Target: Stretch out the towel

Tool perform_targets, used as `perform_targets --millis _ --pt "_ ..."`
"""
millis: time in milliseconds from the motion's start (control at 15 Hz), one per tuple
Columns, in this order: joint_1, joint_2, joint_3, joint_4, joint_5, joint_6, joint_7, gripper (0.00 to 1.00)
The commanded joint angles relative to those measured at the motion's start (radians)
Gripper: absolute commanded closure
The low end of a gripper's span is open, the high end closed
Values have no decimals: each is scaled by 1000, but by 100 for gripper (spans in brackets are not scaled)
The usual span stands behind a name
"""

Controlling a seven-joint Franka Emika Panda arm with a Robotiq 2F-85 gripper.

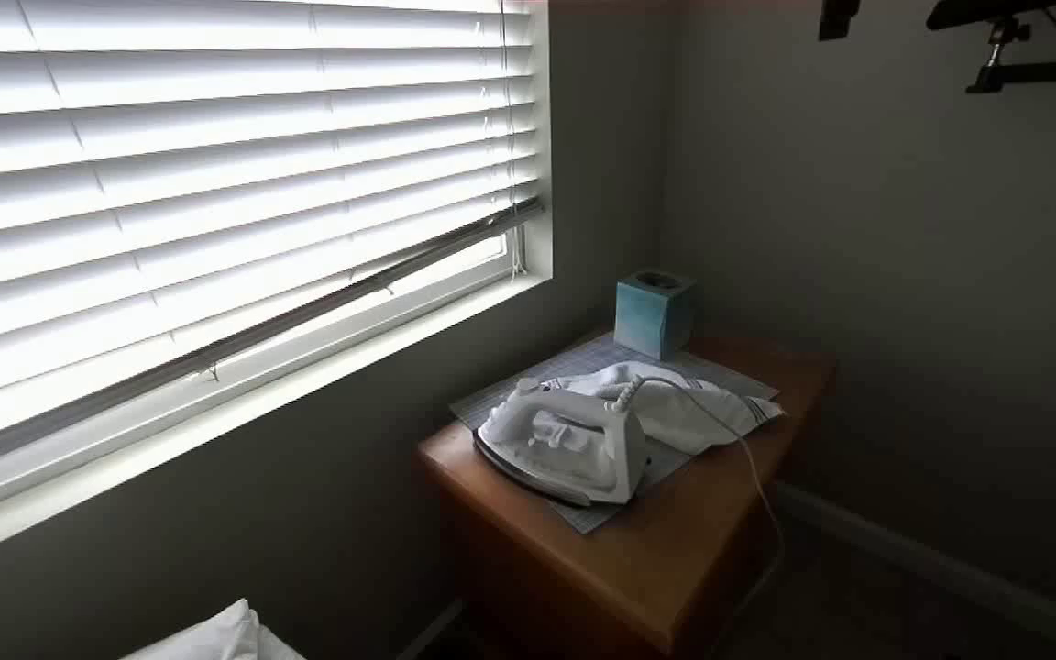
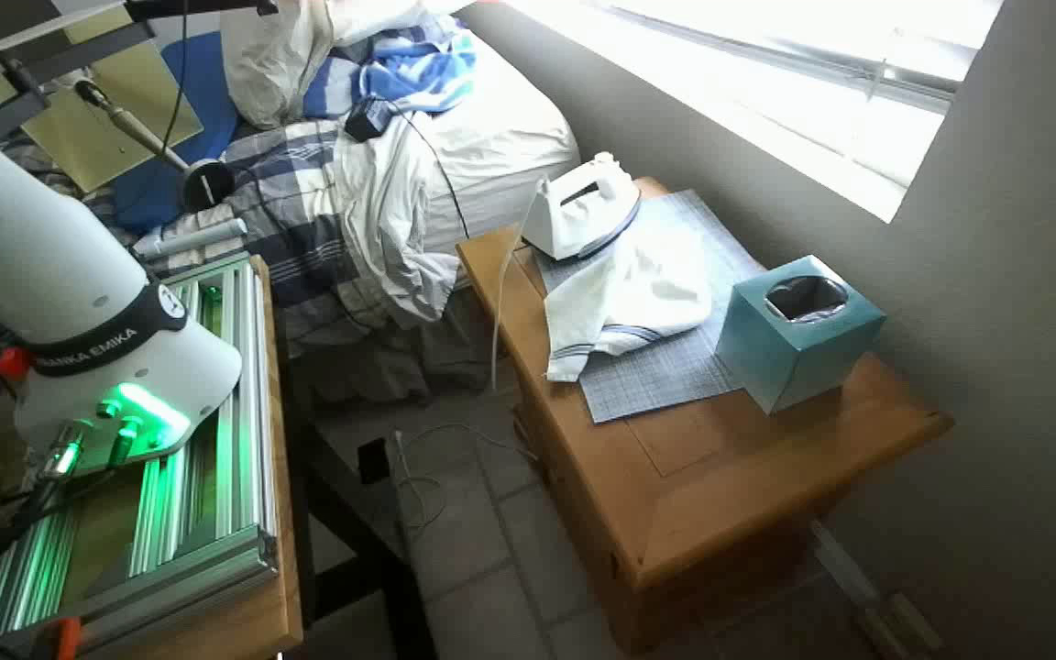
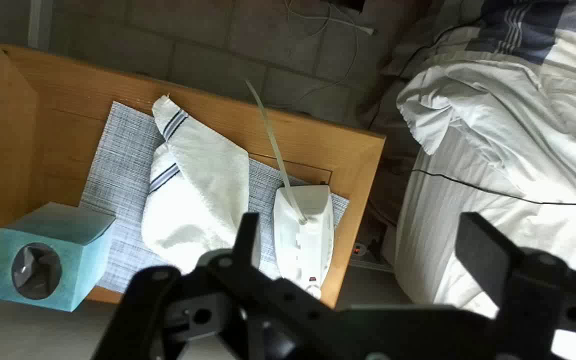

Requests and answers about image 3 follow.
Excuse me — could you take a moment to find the white bed duvet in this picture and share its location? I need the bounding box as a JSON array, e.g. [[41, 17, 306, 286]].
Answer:
[[393, 23, 576, 324]]

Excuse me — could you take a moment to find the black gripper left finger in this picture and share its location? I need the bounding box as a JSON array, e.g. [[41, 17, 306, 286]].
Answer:
[[232, 212, 262, 270]]

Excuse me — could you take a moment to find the blue plaid blanket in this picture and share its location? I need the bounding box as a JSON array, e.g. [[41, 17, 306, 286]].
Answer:
[[466, 0, 576, 84]]

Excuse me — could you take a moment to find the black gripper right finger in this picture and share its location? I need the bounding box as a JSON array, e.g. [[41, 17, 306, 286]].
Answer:
[[457, 212, 525, 315]]

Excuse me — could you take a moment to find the white towel with blue stripes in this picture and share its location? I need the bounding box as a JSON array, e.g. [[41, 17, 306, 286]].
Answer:
[[140, 94, 255, 275]]

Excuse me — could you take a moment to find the white crumpled cloth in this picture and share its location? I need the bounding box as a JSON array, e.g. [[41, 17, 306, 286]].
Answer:
[[79, 99, 353, 295]]

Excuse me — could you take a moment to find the white clothes iron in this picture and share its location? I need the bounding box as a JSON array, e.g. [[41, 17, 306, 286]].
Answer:
[[273, 183, 338, 302]]

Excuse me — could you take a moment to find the teal tissue box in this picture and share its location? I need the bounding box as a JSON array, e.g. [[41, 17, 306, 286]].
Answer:
[[0, 200, 118, 313]]

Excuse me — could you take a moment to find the white iron power cord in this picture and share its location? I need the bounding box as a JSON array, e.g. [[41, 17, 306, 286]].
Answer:
[[244, 78, 303, 209]]

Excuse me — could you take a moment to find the wooden nightstand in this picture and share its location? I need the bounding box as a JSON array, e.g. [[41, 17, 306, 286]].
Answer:
[[0, 42, 388, 309]]

